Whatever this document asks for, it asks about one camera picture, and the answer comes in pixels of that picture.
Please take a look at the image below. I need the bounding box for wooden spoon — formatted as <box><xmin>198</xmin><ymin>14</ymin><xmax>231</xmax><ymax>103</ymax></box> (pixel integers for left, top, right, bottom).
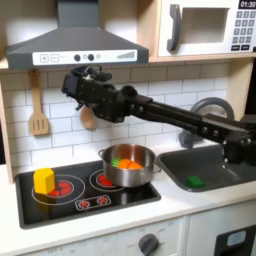
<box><xmin>79</xmin><ymin>66</ymin><xmax>98</xmax><ymax>131</ymax></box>

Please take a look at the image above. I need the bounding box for grey range hood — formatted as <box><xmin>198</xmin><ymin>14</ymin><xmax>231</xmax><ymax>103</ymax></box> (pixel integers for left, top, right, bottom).
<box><xmin>5</xmin><ymin>0</ymin><xmax>150</xmax><ymax>70</ymax></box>

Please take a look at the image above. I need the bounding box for slotted wooden spatula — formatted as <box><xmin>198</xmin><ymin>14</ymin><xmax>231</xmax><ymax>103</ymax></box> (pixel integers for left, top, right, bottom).
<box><xmin>27</xmin><ymin>68</ymin><xmax>51</xmax><ymax>137</ymax></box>

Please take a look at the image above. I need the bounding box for orange toy carrot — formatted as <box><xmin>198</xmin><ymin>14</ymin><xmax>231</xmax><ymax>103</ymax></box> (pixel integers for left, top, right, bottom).
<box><xmin>111</xmin><ymin>156</ymin><xmax>145</xmax><ymax>171</ymax></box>

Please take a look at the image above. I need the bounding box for steel pot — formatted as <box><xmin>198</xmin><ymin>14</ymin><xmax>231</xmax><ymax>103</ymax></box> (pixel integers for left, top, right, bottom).
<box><xmin>97</xmin><ymin>143</ymin><xmax>163</xmax><ymax>188</ymax></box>

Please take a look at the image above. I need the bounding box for yellow block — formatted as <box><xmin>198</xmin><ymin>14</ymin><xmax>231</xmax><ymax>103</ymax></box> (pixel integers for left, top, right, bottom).
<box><xmin>33</xmin><ymin>167</ymin><xmax>57</xmax><ymax>195</ymax></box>

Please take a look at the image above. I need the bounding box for dark grey tap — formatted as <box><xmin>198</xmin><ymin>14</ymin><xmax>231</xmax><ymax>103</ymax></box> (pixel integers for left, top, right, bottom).
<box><xmin>178</xmin><ymin>96</ymin><xmax>236</xmax><ymax>150</ymax></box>

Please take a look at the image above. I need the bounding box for white toy microwave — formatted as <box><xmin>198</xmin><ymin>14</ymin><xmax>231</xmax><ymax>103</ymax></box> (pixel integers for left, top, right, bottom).
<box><xmin>157</xmin><ymin>0</ymin><xmax>256</xmax><ymax>58</ymax></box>

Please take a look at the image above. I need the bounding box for dark grey sink basin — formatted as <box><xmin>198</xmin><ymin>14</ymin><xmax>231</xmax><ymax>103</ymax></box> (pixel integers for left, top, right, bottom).
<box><xmin>155</xmin><ymin>143</ymin><xmax>256</xmax><ymax>193</ymax></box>

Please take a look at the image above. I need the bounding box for black toy stove top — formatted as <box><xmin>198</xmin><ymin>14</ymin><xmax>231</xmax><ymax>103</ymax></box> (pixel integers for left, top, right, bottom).
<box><xmin>14</xmin><ymin>159</ymin><xmax>162</xmax><ymax>230</ymax></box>

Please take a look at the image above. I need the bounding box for green block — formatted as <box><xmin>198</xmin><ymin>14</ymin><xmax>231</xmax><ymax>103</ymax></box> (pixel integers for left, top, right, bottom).
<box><xmin>186</xmin><ymin>175</ymin><xmax>206</xmax><ymax>189</ymax></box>

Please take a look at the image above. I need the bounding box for dark grey oven knob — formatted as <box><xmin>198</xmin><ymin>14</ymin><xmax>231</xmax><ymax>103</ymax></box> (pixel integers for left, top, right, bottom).
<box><xmin>137</xmin><ymin>233</ymin><xmax>160</xmax><ymax>256</ymax></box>

